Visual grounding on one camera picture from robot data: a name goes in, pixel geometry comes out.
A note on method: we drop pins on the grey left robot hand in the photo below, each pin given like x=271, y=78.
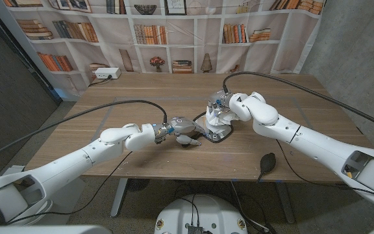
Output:
x=183, y=126

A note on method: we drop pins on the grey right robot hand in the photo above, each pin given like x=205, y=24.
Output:
x=220, y=99

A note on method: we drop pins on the white cloth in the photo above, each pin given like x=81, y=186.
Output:
x=217, y=122

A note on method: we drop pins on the black-framed mirror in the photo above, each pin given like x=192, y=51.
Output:
x=221, y=138

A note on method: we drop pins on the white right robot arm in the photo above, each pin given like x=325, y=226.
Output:
x=304, y=139

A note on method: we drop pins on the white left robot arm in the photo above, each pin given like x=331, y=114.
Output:
x=76, y=162

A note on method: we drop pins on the black rubber air blower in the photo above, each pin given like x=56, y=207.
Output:
x=267, y=162

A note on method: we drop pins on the printed bookshelf backdrop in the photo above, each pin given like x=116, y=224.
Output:
x=187, y=48

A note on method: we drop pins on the black round floor object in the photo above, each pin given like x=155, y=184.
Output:
x=138, y=184

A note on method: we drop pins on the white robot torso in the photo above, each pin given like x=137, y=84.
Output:
x=201, y=211

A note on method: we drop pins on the white power strip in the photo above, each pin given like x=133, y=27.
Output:
x=107, y=73

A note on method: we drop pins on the grey table leg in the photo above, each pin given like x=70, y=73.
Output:
x=119, y=198
x=286, y=204

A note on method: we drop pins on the white robot body edge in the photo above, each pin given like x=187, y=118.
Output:
x=44, y=230

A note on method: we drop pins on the dark perforated wall panel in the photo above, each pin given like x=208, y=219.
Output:
x=5, y=97

